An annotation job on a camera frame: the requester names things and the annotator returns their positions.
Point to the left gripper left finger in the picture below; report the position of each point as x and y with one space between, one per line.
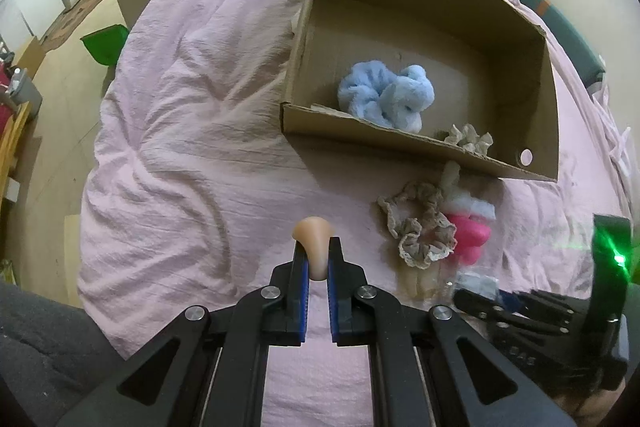
205 368

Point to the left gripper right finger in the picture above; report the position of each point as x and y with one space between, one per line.
429 368

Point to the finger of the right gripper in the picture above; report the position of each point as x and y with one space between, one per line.
488 310
543 306

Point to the pink rubber duck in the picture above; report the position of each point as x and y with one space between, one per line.
471 234

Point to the beige lace-trimmed scrunchie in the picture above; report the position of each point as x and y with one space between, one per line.
423 234

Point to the cream ruffled scrunchie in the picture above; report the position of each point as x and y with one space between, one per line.
468 139

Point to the beige makeup sponge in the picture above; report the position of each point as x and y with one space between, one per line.
314 234

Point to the light blue fluffy scrunchie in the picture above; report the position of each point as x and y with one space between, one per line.
372 92

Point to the clear plastic packet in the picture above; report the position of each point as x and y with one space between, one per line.
477 283

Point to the white fluffy soft item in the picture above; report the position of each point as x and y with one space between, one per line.
458 201

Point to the right hand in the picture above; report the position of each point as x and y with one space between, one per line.
592 410

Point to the dark grey trouser leg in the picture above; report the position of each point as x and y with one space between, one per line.
52 356

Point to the brown cardboard box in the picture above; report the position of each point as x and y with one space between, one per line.
489 67

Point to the teal headboard cushion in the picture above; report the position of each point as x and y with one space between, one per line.
587 63

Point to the wooden rack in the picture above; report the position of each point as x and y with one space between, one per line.
10 138

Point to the pink suitcase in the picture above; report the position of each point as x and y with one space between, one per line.
7 106

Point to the grey trash bin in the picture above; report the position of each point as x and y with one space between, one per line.
23 90

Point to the green plastic bin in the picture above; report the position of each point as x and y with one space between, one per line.
105 45

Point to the patterned floor rug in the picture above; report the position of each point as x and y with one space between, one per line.
63 27

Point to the white kitchen cabinets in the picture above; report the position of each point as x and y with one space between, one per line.
23 19

